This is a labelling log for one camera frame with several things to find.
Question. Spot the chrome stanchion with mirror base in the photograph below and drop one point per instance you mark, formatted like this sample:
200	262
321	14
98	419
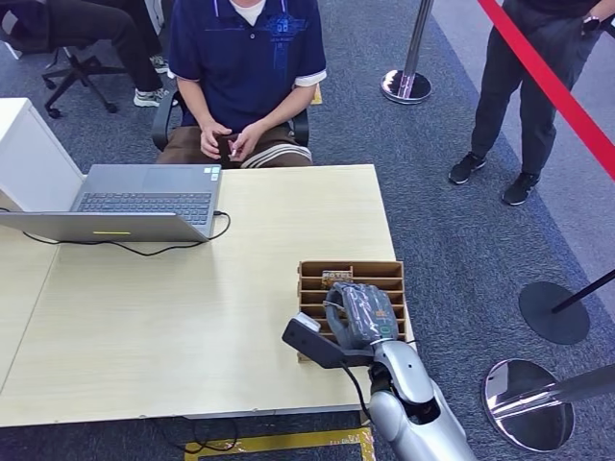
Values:
528	407

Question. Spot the seated person in background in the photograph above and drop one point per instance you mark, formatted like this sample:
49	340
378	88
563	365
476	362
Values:
106	32

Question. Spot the person's left hand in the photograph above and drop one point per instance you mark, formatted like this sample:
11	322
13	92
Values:
247	139

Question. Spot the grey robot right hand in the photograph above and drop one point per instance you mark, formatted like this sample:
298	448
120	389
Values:
367	315

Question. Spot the black stanchion with round base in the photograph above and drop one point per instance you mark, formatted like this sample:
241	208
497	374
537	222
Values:
552	315

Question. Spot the wooden slotted card holder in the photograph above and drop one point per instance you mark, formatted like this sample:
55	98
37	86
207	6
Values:
307	289

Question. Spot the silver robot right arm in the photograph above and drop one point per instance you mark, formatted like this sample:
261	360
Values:
408	380

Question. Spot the black wristwatch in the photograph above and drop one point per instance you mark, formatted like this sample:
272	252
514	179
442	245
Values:
590	25

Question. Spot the brown printed card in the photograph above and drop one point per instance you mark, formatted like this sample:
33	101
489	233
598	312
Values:
336	278

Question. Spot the black office chair with armrests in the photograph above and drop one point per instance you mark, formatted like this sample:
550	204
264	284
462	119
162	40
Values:
163	121

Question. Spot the person's right hand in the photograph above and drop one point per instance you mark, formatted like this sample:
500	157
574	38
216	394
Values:
210	137

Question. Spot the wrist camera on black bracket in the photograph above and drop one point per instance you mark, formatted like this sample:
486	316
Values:
312	343

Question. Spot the chrome stanchion with round base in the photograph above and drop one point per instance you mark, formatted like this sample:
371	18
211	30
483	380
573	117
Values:
407	83

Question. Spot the small dark phone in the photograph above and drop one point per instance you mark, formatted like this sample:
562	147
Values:
224	145

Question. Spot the standing person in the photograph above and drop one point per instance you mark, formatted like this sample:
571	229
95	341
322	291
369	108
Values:
519	83

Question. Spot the red barrier belt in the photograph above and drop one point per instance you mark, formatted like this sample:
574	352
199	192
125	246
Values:
552	89

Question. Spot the person's left forearm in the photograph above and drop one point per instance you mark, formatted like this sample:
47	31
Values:
283	111

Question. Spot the black swivel chair base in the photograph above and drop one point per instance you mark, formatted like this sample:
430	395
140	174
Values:
77	76

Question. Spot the grey laptop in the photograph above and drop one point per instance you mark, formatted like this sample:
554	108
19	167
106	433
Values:
144	200

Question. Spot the small yellow floor marker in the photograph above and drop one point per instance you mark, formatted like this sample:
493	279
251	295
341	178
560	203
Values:
317	95

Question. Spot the person's right forearm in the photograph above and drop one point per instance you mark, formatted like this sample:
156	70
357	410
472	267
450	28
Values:
192	105

